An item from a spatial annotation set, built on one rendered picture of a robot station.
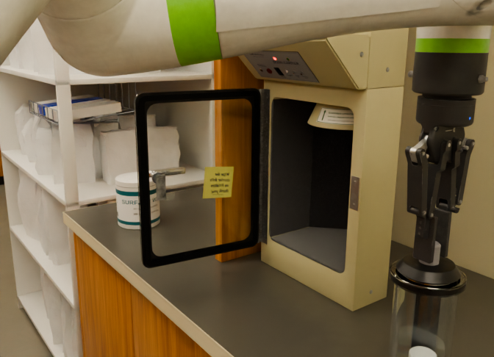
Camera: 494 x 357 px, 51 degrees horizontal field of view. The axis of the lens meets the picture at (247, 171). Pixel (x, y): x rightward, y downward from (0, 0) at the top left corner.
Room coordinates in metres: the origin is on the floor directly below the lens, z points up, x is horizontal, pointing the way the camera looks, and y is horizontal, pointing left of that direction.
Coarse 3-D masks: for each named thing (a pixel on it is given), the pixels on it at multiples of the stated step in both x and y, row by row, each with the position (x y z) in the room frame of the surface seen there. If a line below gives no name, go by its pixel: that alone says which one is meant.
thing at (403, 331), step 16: (400, 288) 0.69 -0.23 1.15; (432, 288) 0.66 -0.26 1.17; (448, 288) 0.66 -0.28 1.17; (400, 304) 0.69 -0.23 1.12; (416, 304) 0.67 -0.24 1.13; (432, 304) 0.66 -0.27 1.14; (448, 304) 0.67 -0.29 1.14; (400, 320) 0.69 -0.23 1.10; (416, 320) 0.67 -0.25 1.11; (432, 320) 0.66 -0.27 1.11; (448, 320) 0.67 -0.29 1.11; (400, 336) 0.69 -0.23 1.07; (416, 336) 0.67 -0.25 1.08; (432, 336) 0.66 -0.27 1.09; (448, 336) 0.67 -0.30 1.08; (400, 352) 0.68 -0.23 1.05; (416, 352) 0.67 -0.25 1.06; (432, 352) 0.66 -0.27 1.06; (448, 352) 0.67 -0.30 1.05
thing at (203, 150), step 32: (160, 128) 1.11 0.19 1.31; (192, 128) 1.14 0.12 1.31; (224, 128) 1.18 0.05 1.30; (160, 160) 1.11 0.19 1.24; (192, 160) 1.14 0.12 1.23; (224, 160) 1.18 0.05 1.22; (192, 192) 1.14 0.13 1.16; (224, 192) 1.18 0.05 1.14; (160, 224) 1.10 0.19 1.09; (192, 224) 1.14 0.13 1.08; (224, 224) 1.18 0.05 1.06
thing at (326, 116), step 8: (320, 104) 1.14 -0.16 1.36; (328, 104) 1.12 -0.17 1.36; (312, 112) 1.16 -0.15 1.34; (320, 112) 1.12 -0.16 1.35; (328, 112) 1.11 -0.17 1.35; (336, 112) 1.10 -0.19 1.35; (344, 112) 1.09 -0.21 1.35; (352, 112) 1.09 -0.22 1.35; (312, 120) 1.14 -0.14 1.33; (320, 120) 1.11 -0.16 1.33; (328, 120) 1.10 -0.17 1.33; (336, 120) 1.09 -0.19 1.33; (344, 120) 1.08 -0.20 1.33; (352, 120) 1.08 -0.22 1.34; (328, 128) 1.09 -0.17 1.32; (336, 128) 1.08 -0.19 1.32; (344, 128) 1.08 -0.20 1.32; (352, 128) 1.08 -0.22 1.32
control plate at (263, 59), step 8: (248, 56) 1.16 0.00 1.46; (256, 56) 1.14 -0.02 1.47; (264, 56) 1.11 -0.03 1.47; (272, 56) 1.09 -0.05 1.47; (280, 56) 1.07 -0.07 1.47; (288, 56) 1.05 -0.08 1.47; (296, 56) 1.03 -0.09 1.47; (256, 64) 1.17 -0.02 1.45; (264, 64) 1.14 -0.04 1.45; (272, 64) 1.12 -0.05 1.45; (280, 64) 1.10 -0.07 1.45; (288, 64) 1.07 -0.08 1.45; (296, 64) 1.05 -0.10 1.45; (304, 64) 1.03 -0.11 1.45; (264, 72) 1.17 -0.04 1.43; (272, 72) 1.15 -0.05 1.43; (296, 72) 1.08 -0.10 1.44; (304, 72) 1.05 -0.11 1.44; (296, 80) 1.10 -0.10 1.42; (304, 80) 1.08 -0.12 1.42; (312, 80) 1.06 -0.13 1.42
